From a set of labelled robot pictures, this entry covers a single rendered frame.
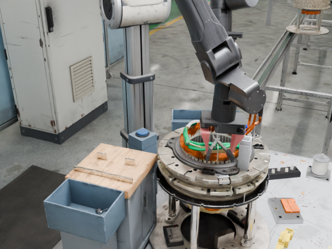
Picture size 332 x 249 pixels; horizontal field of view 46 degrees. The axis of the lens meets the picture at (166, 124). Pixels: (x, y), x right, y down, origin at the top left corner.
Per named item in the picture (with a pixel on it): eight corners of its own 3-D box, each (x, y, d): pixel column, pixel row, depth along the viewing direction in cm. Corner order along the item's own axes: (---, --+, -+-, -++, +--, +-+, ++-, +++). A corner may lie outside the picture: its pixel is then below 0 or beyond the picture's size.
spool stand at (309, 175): (329, 183, 152) (334, 160, 147) (305, 177, 155) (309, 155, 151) (330, 171, 159) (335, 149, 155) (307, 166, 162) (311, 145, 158)
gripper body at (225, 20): (243, 39, 99) (244, 9, 99) (205, 38, 97) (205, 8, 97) (233, 42, 106) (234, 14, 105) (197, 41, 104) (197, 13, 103)
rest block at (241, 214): (239, 221, 127) (240, 216, 126) (228, 212, 130) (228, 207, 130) (248, 216, 129) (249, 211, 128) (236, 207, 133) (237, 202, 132)
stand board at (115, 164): (128, 199, 101) (128, 191, 100) (65, 184, 107) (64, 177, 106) (157, 160, 117) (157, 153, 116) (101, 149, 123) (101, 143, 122)
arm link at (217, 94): (230, 66, 91) (211, 69, 89) (250, 76, 86) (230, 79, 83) (227, 93, 94) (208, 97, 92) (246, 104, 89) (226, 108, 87)
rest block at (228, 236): (213, 246, 116) (214, 233, 114) (229, 241, 118) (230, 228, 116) (221, 257, 112) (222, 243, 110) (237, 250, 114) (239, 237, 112)
